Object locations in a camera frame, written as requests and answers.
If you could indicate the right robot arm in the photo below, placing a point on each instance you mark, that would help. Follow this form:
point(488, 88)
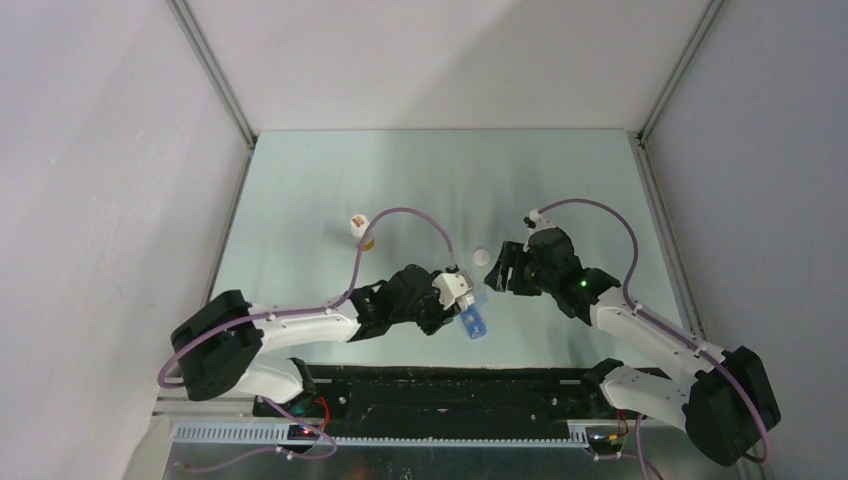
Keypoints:
point(721, 399)

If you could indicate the left aluminium frame post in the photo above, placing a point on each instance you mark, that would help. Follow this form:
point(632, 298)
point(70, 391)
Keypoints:
point(193, 31)

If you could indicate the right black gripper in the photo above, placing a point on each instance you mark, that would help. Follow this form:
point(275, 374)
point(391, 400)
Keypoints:
point(512, 255)

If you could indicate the blue pill organizer box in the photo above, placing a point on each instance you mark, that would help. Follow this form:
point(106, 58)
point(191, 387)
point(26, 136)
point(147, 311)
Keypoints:
point(472, 319)

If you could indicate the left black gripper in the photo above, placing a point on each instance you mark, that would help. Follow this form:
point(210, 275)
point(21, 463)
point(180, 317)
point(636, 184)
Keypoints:
point(439, 316)

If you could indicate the white bottle orange label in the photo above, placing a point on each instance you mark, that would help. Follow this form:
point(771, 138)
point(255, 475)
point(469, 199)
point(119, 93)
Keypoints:
point(359, 229)

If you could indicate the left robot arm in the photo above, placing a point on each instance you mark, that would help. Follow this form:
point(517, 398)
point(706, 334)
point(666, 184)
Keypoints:
point(230, 344)

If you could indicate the control board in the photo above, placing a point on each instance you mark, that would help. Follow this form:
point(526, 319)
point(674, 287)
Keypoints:
point(298, 432)
point(605, 439)

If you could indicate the left control board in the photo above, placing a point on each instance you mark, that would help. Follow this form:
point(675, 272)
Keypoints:
point(298, 432)

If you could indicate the right control board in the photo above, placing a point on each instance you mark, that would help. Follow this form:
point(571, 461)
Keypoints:
point(605, 439)

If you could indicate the aluminium frame post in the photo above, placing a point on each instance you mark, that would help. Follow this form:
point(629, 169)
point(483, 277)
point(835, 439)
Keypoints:
point(691, 48)
point(193, 31)

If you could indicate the right aluminium frame post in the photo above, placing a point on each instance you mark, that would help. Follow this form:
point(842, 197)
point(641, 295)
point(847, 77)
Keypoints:
point(691, 48)

